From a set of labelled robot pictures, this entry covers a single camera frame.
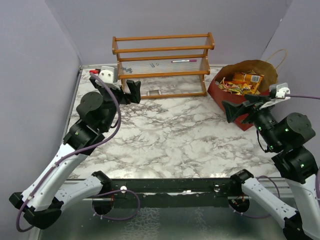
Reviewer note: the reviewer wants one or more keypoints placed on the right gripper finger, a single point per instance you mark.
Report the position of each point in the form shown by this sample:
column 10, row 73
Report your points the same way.
column 254, row 99
column 234, row 110

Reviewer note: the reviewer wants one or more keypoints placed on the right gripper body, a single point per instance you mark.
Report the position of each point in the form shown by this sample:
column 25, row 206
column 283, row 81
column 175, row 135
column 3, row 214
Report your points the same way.
column 263, row 119

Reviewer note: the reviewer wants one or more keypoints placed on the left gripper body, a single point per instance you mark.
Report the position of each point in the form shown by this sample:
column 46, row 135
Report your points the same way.
column 122, row 98

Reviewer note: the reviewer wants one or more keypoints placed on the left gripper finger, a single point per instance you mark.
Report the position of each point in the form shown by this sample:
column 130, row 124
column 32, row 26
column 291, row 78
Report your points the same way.
column 135, row 91
column 95, row 82

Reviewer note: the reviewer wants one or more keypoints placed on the red brown paper bag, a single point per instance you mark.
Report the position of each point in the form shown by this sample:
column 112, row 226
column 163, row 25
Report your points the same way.
column 223, row 88

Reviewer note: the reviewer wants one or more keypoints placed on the yellow M&M's candy bag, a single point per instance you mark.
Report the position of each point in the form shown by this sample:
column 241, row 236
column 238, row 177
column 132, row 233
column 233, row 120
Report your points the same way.
column 246, row 89

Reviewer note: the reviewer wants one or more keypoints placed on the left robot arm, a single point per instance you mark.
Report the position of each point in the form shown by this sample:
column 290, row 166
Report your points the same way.
column 43, row 202

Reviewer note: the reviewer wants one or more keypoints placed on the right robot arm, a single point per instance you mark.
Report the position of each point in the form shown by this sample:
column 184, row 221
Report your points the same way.
column 295, row 163

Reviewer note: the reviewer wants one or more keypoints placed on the large orange snack bag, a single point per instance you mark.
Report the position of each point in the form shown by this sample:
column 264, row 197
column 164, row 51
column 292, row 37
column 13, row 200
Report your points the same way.
column 251, row 79

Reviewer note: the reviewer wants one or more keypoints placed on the grey clips on rack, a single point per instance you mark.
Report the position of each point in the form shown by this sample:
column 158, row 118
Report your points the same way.
column 138, row 66

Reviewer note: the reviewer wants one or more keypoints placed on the wooden two-tier rack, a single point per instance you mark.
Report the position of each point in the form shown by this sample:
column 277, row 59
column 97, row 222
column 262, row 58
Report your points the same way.
column 144, row 49

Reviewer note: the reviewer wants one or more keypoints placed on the pink white marker pen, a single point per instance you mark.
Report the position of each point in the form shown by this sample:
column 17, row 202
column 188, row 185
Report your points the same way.
column 184, row 61

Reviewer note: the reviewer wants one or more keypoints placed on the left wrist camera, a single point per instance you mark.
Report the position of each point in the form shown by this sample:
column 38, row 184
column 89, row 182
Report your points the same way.
column 107, row 75

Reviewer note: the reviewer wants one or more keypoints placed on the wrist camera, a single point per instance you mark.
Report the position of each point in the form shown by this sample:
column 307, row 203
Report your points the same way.
column 279, row 91
column 107, row 75

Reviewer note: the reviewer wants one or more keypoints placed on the small white frame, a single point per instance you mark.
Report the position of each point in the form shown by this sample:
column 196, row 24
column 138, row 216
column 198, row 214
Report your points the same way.
column 156, row 92

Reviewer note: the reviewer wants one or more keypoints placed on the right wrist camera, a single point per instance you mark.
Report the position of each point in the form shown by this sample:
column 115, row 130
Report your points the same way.
column 279, row 91

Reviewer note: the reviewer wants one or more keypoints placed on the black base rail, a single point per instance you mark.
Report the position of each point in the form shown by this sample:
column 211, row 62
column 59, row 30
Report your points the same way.
column 175, row 192

